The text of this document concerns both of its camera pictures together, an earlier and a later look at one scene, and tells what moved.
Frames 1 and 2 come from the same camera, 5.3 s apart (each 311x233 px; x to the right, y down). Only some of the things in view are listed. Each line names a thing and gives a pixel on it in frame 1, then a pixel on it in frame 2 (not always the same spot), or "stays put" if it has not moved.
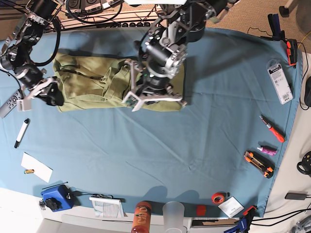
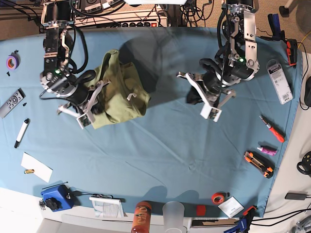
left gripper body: [148, 88] -> [211, 88]
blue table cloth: [221, 155] stays put
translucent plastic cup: [173, 214] stays put
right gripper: [31, 77] -> [82, 109]
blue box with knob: [58, 198] stays put
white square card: [231, 207] stays put
